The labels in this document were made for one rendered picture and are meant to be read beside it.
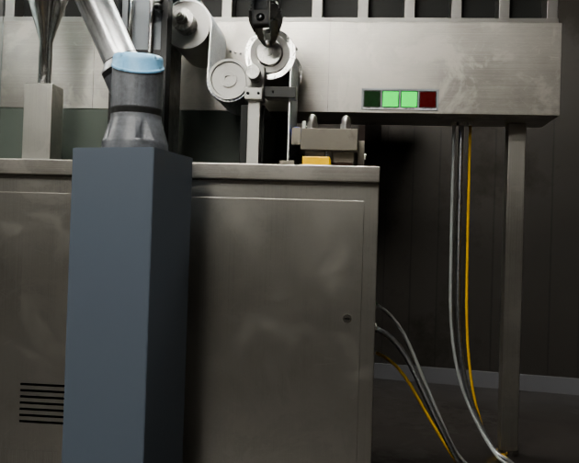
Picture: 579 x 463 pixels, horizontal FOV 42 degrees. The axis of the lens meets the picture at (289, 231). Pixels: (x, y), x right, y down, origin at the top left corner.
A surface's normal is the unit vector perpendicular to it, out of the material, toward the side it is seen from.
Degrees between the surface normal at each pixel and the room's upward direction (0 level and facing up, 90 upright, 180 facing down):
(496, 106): 90
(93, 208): 90
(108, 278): 90
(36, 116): 90
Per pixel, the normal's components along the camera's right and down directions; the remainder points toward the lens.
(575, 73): -0.29, -0.03
